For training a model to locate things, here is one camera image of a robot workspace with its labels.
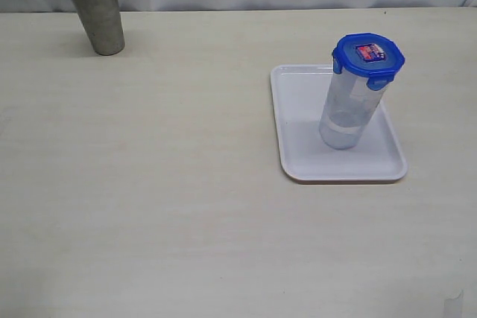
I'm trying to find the clear plastic container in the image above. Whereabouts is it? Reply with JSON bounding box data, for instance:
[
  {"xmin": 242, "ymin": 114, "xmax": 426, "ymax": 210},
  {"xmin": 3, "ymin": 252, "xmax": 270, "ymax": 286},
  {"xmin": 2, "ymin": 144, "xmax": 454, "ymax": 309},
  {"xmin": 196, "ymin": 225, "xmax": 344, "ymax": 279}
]
[{"xmin": 319, "ymin": 69, "xmax": 388, "ymax": 150}]

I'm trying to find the blue plastic lid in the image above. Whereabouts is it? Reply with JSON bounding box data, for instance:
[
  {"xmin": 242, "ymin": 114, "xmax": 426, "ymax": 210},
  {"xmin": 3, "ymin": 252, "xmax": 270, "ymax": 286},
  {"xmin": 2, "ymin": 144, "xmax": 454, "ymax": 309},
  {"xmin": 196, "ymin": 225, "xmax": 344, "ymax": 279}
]
[{"xmin": 332, "ymin": 33, "xmax": 405, "ymax": 91}]

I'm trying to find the stainless steel cup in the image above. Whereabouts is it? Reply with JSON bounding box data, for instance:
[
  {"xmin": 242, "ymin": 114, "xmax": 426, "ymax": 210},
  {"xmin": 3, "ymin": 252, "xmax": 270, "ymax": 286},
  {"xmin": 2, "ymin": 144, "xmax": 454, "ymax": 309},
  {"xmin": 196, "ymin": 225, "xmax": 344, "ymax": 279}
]
[{"xmin": 72, "ymin": 0, "xmax": 125, "ymax": 56}]

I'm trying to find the white rectangular tray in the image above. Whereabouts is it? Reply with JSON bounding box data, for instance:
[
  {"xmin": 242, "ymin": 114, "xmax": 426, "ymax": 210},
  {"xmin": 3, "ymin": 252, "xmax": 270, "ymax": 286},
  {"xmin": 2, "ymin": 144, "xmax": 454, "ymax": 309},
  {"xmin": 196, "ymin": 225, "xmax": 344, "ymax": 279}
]
[{"xmin": 270, "ymin": 64, "xmax": 408, "ymax": 184}]

